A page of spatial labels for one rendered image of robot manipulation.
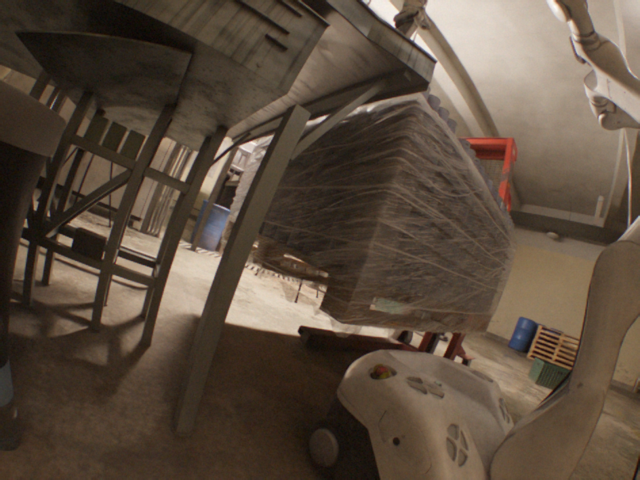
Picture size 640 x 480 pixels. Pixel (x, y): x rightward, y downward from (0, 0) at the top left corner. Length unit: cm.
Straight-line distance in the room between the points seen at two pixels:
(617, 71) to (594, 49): 10
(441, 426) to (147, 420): 66
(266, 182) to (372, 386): 46
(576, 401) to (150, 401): 97
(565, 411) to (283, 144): 76
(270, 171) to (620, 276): 73
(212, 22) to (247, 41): 8
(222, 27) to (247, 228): 40
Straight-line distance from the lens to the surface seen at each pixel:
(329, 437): 71
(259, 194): 52
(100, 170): 322
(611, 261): 64
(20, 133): 50
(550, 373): 385
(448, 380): 93
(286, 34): 61
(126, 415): 76
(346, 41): 76
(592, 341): 61
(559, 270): 975
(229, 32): 56
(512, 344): 833
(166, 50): 58
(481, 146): 269
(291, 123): 56
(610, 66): 103
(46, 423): 72
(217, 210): 364
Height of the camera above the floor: 55
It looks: 3 degrees up
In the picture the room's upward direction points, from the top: 22 degrees clockwise
